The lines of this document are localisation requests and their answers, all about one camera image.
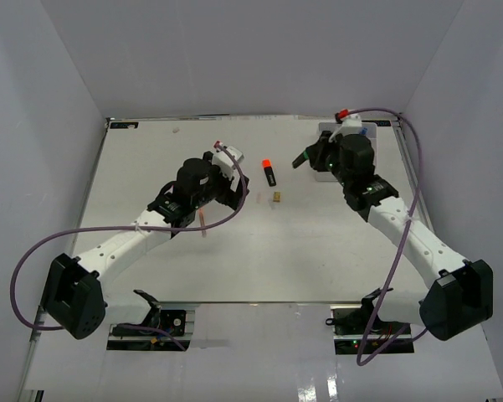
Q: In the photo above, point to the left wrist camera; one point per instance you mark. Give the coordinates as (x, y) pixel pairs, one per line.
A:
(226, 158)

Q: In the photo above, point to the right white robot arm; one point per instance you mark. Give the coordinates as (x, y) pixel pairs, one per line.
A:
(460, 292)

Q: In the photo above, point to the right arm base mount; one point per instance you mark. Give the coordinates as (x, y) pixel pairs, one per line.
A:
(348, 325)

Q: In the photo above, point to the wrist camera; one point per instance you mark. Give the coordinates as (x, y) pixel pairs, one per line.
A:
(348, 122)
(226, 158)

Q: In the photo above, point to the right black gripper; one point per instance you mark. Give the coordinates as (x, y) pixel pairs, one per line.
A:
(318, 152)

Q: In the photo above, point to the orange black highlighter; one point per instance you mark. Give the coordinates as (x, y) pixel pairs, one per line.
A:
(269, 172)

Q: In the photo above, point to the white compartment organizer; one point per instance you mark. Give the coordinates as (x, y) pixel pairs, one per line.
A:
(331, 126)

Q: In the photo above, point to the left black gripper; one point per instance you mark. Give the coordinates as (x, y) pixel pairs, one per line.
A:
(228, 197)

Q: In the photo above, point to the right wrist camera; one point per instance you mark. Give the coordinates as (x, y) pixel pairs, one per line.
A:
(348, 122)

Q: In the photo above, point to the blue corner label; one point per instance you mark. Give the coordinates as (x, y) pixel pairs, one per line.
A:
(124, 125)

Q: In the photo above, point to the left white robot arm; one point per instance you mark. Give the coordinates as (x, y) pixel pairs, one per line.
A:
(77, 291)

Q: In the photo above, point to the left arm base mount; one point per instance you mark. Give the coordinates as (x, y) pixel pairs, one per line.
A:
(161, 331)

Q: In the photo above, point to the small wooden block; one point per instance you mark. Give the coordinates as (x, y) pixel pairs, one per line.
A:
(277, 197)

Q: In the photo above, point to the orange pen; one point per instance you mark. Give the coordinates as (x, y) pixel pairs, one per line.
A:
(202, 222)

